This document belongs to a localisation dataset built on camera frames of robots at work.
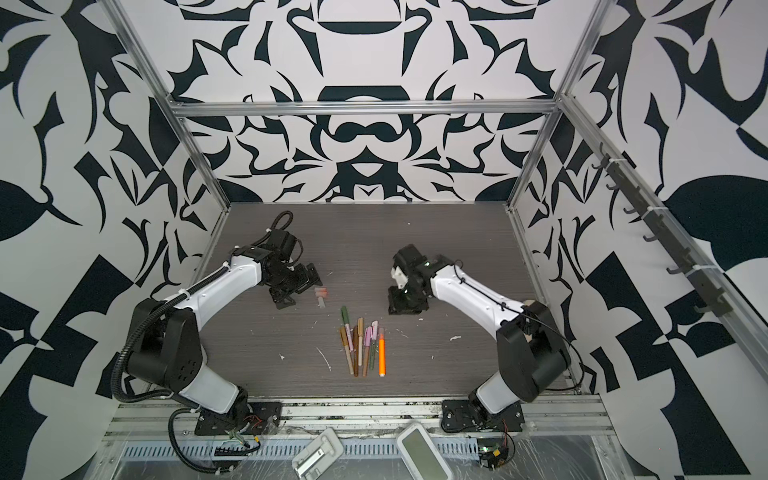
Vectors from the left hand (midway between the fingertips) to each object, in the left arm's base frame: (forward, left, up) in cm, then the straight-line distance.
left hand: (312, 285), depth 87 cm
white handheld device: (-40, -4, -7) cm, 41 cm away
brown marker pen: (-15, -12, -9) cm, 21 cm away
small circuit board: (-40, -45, -10) cm, 61 cm away
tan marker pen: (-16, -10, -9) cm, 21 cm away
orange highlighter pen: (-17, -20, -9) cm, 28 cm away
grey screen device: (-41, -28, -4) cm, 49 cm away
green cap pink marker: (-6, -9, -10) cm, 14 cm away
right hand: (-8, -24, 0) cm, 25 cm away
